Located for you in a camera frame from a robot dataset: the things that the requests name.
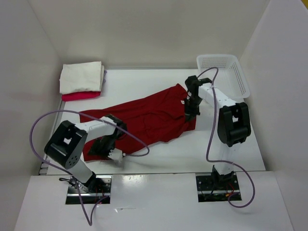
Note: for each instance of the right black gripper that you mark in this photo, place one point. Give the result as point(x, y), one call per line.
point(190, 114)

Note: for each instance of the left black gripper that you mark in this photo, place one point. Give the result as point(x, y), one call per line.
point(95, 150)

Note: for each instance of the dark red t shirt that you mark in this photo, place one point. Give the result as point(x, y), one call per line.
point(157, 118)

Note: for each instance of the pink t shirt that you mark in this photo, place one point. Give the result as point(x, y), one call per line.
point(76, 96)

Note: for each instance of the lavender t shirt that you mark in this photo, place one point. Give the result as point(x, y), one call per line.
point(104, 76)

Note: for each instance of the cream white t shirt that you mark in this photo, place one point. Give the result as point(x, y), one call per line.
point(81, 77)

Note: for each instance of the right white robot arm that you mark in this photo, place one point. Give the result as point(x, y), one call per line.
point(233, 123)

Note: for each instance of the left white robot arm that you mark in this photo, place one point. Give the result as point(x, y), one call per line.
point(67, 143)

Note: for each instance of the white plastic laundry basket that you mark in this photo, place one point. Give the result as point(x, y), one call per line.
point(230, 79)

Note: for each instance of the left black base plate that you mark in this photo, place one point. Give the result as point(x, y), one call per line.
point(99, 193)

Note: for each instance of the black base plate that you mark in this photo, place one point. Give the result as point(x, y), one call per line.
point(99, 193)
point(208, 191)

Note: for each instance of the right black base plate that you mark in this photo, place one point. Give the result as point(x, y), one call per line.
point(208, 191)

